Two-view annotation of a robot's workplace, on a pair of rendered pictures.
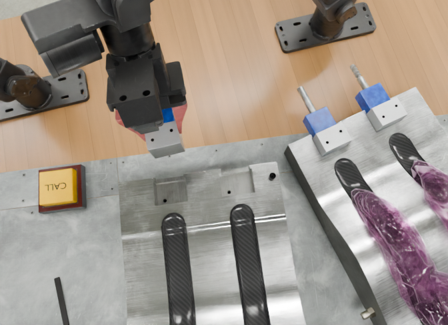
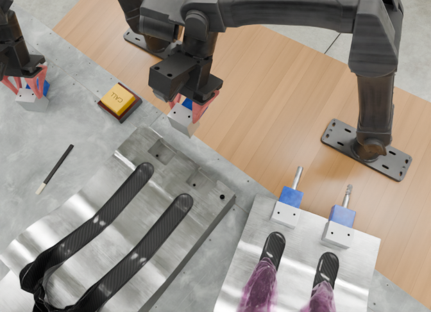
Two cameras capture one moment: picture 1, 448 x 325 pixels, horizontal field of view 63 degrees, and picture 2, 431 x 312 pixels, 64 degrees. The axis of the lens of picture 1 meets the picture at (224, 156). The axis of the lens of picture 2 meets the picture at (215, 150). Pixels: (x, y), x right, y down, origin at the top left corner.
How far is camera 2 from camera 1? 0.22 m
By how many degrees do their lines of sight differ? 16
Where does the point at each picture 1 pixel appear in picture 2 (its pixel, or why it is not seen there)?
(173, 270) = (121, 194)
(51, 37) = (150, 10)
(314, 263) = (203, 279)
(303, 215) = (228, 245)
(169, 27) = (266, 65)
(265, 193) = (209, 204)
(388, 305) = not seen: outside the picture
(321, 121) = (290, 197)
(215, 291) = (128, 227)
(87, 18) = (175, 15)
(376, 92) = (346, 215)
